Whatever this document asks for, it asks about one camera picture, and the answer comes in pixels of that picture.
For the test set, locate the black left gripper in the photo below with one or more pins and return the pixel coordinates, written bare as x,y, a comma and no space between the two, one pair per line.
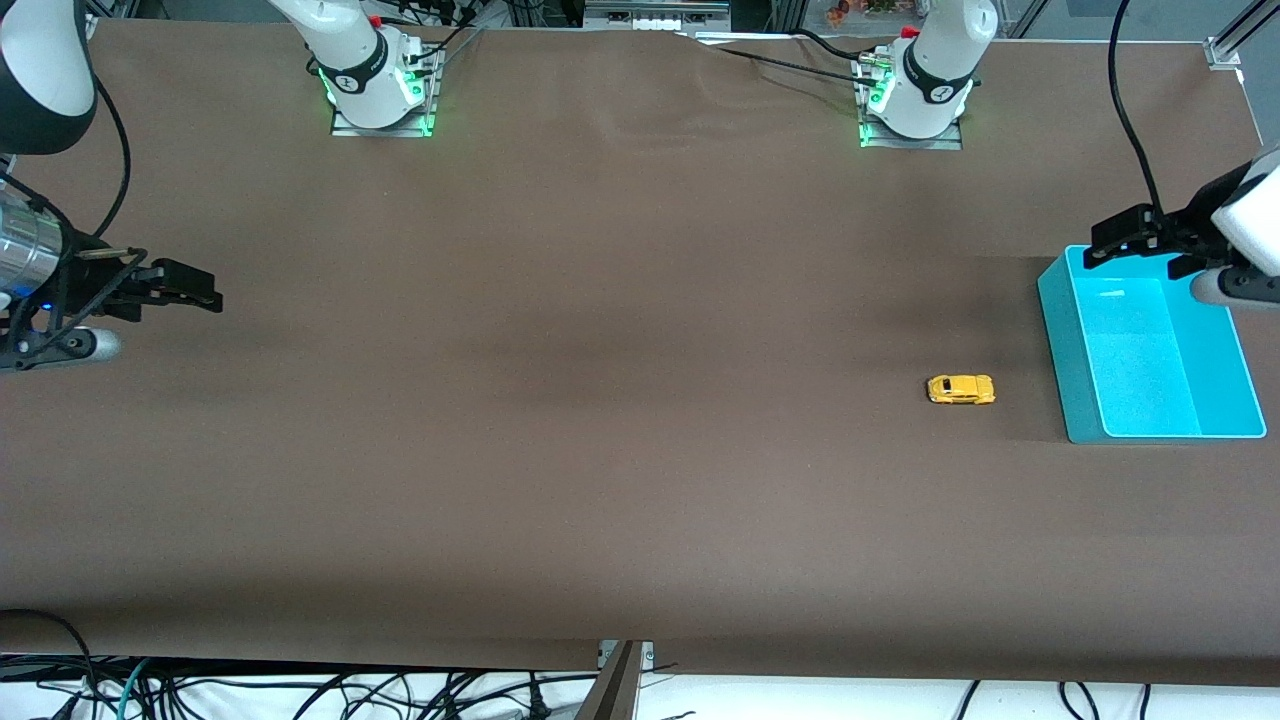
1186,226

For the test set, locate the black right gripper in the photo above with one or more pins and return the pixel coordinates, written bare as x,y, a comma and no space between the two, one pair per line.
88,283

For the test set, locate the yellow beetle toy car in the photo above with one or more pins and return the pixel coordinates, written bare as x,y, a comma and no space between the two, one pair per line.
960,389

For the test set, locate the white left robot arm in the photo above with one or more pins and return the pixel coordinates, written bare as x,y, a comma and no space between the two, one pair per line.
940,70

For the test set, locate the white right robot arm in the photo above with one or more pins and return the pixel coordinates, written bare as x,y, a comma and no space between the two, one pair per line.
350,45

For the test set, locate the teal plastic bin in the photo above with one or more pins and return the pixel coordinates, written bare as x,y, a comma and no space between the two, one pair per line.
1150,370

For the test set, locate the orange background objects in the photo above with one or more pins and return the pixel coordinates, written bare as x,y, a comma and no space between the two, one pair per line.
860,10

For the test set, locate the brown table cover sheet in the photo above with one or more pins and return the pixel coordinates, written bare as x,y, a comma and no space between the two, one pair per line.
640,300

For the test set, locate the white power strip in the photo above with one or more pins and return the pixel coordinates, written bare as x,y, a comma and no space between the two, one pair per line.
655,22

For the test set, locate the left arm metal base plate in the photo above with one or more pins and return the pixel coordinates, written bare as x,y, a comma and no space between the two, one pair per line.
950,143

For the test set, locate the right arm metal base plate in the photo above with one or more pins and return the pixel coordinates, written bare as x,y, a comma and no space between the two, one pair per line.
432,110

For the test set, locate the metal table bracket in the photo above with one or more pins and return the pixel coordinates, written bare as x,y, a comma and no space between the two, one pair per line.
612,690

